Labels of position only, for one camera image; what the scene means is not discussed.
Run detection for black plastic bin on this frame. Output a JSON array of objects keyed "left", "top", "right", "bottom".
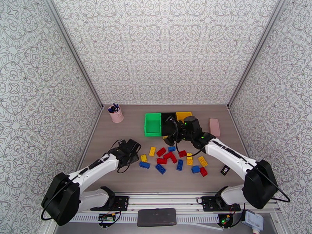
[{"left": 161, "top": 112, "right": 178, "bottom": 137}]

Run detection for yellow plastic bin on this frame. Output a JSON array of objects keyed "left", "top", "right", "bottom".
[{"left": 176, "top": 111, "right": 193, "bottom": 124}]

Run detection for green plastic bin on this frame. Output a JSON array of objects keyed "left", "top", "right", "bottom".
[{"left": 144, "top": 112, "right": 163, "bottom": 138}]

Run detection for pink flat case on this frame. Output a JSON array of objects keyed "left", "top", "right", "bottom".
[{"left": 209, "top": 118, "right": 221, "bottom": 138}]

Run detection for pink pen cup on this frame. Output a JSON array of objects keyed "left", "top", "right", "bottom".
[{"left": 108, "top": 105, "right": 124, "bottom": 123}]

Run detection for black rectangular pad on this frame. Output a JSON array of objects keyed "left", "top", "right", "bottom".
[{"left": 137, "top": 208, "right": 177, "bottom": 228}]

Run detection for white box device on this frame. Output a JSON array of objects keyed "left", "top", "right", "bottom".
[{"left": 241, "top": 209, "right": 264, "bottom": 233}]

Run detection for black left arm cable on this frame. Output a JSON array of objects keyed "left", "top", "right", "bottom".
[{"left": 40, "top": 139, "right": 131, "bottom": 221}]

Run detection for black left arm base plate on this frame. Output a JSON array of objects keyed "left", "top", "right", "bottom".
[{"left": 90, "top": 196, "right": 129, "bottom": 212}]

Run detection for aluminium front rail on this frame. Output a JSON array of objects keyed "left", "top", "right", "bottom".
[{"left": 73, "top": 191, "right": 280, "bottom": 217}]

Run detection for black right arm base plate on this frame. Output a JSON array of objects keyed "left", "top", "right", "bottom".
[{"left": 201, "top": 196, "right": 241, "bottom": 213}]

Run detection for white slotted cable duct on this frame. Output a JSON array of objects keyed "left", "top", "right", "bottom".
[{"left": 71, "top": 213, "right": 221, "bottom": 225}]

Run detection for aluminium frame post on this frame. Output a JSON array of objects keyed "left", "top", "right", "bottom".
[
  {"left": 43, "top": 0, "right": 105, "bottom": 110},
  {"left": 227, "top": 0, "right": 292, "bottom": 110}
]

